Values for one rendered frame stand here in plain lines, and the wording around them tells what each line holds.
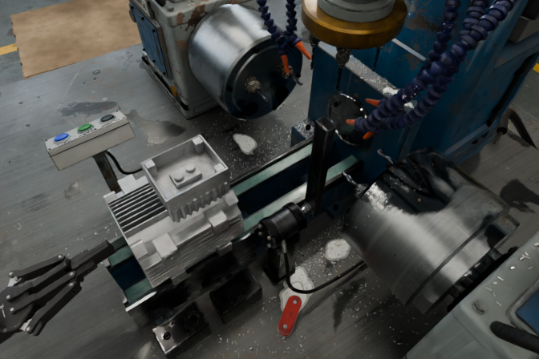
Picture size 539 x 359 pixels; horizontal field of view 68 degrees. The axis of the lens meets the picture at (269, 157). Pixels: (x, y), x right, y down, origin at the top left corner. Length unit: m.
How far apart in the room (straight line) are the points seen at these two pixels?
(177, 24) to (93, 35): 1.98
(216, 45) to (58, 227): 0.60
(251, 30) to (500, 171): 0.80
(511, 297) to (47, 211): 1.03
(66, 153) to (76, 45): 2.10
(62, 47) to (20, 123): 1.58
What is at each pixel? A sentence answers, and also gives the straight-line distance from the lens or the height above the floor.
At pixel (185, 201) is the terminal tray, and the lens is 0.70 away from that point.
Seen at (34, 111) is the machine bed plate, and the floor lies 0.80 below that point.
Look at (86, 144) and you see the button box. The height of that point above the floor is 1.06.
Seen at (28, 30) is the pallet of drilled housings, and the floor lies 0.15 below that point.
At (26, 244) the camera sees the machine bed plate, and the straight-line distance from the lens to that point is 1.16.
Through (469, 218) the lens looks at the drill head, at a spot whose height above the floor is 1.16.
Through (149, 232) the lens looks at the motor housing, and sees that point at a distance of 0.72.
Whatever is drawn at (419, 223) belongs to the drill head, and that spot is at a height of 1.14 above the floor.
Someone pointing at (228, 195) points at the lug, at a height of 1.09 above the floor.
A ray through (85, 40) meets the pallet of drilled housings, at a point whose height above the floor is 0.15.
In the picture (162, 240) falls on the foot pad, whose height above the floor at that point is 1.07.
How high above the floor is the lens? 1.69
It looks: 50 degrees down
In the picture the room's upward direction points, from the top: 1 degrees clockwise
